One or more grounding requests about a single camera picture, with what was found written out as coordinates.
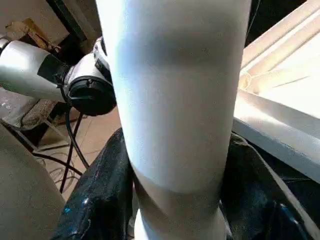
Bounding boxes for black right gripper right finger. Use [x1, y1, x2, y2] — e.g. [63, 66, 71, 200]
[217, 132, 316, 240]

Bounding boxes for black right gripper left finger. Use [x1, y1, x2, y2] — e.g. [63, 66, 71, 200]
[51, 127, 141, 240]

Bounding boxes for white plastic table top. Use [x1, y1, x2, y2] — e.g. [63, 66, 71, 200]
[231, 0, 320, 185]

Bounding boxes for white plastic table leg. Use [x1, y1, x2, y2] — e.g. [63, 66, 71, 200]
[95, 0, 253, 240]

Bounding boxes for grey rounded robot leg part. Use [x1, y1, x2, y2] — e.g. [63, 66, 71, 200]
[0, 123, 67, 240]

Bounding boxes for patterned colourful cloth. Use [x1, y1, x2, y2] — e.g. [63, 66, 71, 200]
[0, 98, 57, 131]

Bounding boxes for black metal workbench leg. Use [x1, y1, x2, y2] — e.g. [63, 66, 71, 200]
[46, 0, 88, 42]

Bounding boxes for brown cardboard box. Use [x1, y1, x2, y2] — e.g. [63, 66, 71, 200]
[4, 17, 63, 53]

